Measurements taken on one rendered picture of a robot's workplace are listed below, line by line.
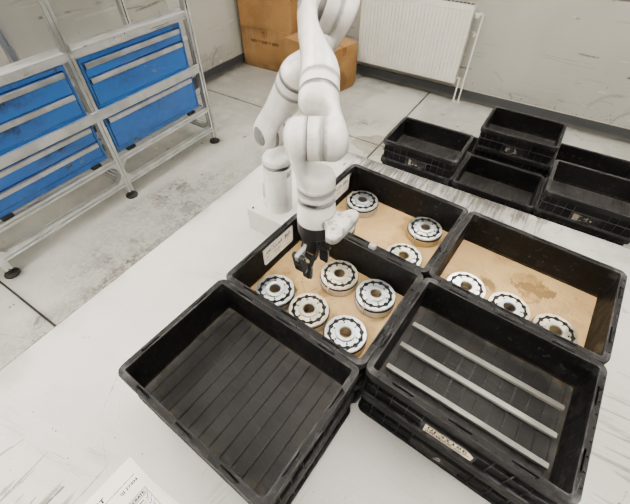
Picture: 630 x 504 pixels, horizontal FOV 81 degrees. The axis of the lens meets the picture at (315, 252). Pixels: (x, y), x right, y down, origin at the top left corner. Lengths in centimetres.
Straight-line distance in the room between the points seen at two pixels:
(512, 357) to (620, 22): 308
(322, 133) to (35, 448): 96
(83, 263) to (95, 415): 152
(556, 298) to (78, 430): 125
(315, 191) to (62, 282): 202
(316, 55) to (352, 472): 85
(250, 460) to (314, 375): 21
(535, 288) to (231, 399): 83
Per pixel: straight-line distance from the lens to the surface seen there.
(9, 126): 241
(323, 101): 64
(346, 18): 82
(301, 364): 90
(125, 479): 104
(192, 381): 92
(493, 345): 101
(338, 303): 98
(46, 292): 250
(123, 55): 266
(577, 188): 228
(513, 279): 116
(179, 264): 131
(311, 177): 64
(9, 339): 240
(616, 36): 379
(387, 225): 119
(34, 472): 114
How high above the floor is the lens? 164
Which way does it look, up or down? 48 degrees down
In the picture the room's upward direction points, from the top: straight up
